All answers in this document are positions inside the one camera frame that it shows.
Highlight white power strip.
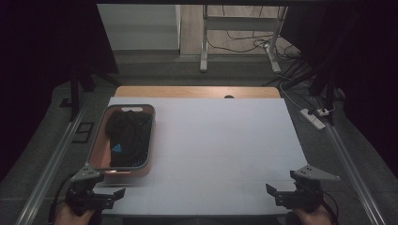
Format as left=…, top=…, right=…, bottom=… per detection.
left=299, top=108, right=328, bottom=131

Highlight white table mat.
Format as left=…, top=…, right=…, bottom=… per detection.
left=92, top=97, right=310, bottom=218

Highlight wooden table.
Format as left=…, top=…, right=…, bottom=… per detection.
left=114, top=85, right=282, bottom=100

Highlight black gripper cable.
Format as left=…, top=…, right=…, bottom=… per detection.
left=46, top=172, right=78, bottom=225
left=321, top=190, right=341, bottom=225

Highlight person's left hand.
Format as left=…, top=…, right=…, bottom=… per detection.
left=54, top=202, right=96, bottom=225

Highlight dark curtain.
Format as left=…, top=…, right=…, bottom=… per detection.
left=0, top=0, right=120, bottom=183
left=279, top=0, right=398, bottom=180

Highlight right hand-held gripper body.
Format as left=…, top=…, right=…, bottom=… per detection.
left=275, top=164, right=342, bottom=214

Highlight pink plastic basket grey rim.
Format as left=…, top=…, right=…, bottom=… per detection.
left=87, top=103, right=157, bottom=180

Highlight black floor frame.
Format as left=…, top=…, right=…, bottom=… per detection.
left=71, top=121, right=96, bottom=145

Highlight black tripod stand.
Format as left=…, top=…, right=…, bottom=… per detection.
left=59, top=60, right=122, bottom=124
left=264, top=59, right=339, bottom=127

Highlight white cabinet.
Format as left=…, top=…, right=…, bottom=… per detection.
left=97, top=3, right=182, bottom=53

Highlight person's right hand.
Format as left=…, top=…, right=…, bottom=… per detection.
left=292, top=204, right=335, bottom=225

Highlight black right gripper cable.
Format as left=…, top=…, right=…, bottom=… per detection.
left=321, top=190, right=341, bottom=225

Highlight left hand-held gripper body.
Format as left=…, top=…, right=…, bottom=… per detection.
left=64, top=163, right=115, bottom=218

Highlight white desk frame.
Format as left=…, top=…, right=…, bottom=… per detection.
left=199, top=4, right=289, bottom=75

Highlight white power cable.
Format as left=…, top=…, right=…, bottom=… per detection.
left=278, top=79, right=305, bottom=111

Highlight black floor cables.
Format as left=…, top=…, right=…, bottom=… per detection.
left=206, top=4, right=303, bottom=64

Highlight black glove with blue print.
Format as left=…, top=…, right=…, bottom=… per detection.
left=126, top=110, right=155, bottom=167
left=104, top=110, right=139, bottom=168

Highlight aluminium floor rail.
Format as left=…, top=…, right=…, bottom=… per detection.
left=313, top=95, right=389, bottom=225
left=14, top=97, right=92, bottom=225

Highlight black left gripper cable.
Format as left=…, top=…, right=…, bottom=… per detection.
left=46, top=172, right=78, bottom=225

